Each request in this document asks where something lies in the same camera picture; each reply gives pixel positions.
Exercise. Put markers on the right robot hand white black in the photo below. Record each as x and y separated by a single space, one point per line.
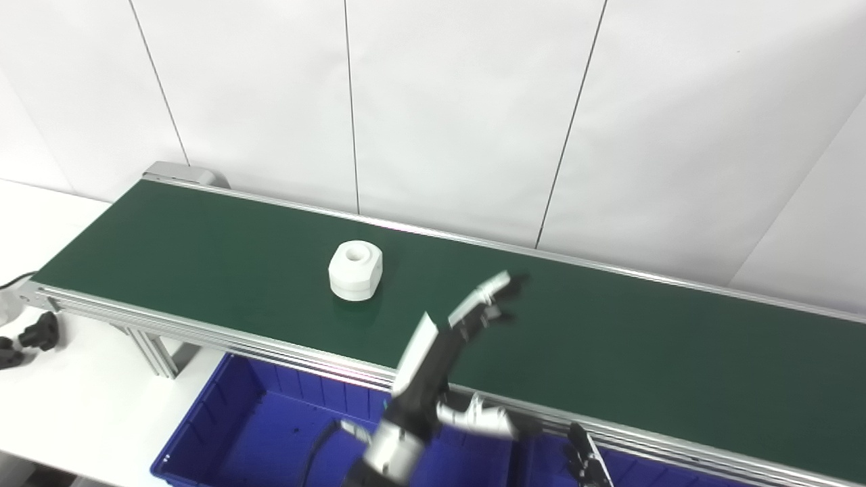
587 467

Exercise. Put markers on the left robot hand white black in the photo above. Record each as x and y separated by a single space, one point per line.
426 372

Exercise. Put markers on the white hexagonal plastic part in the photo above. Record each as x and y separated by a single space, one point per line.
355 270

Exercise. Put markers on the blue plastic bin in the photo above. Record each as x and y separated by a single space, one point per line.
270 433
544 467

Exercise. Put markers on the green conveyor belt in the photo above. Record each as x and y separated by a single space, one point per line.
609 352
203 335

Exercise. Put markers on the aluminium conveyor leg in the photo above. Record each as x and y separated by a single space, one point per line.
152 352

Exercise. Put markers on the grey conveyor motor housing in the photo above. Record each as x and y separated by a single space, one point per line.
189 174

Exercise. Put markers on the black knob-shaped plastic part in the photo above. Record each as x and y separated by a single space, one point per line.
40 331

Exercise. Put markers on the white conveyor end cap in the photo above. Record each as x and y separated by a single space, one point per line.
10 304

